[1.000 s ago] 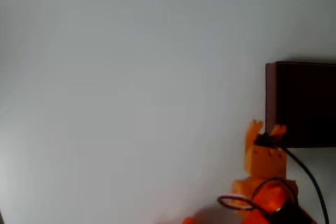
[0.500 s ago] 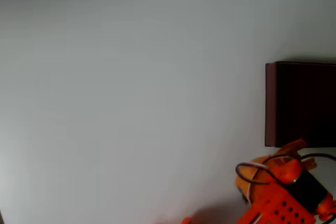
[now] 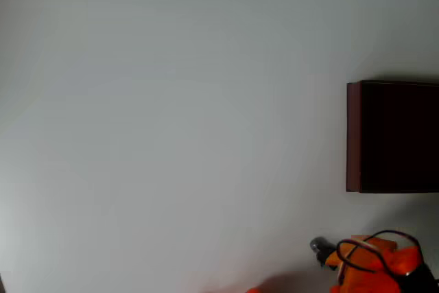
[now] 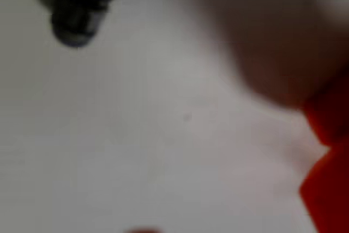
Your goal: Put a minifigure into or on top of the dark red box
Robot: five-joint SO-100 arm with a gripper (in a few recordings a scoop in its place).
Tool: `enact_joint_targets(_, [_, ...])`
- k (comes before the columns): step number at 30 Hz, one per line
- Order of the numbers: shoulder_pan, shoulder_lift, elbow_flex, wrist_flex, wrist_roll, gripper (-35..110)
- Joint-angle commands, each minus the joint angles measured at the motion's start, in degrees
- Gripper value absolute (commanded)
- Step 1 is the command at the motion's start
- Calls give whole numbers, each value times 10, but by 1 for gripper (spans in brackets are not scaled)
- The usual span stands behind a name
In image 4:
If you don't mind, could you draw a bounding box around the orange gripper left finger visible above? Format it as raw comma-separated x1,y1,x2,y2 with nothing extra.
124,226,164,233

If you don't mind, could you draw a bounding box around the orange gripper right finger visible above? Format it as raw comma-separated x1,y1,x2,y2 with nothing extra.
298,65,349,233

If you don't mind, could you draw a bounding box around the small black object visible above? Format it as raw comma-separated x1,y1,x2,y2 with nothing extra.
34,0,143,49

